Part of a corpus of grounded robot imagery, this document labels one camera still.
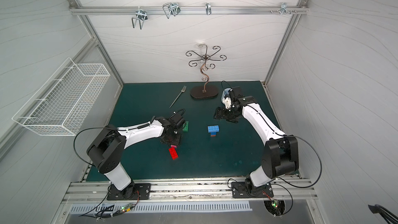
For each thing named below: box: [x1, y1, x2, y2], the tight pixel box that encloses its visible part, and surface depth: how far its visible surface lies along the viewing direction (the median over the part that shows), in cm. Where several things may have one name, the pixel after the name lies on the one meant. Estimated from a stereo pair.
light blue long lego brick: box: [207, 125, 220, 133], surface depth 90 cm
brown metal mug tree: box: [185, 45, 227, 99], surface depth 100 cm
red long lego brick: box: [168, 146, 179, 161], surface depth 86 cm
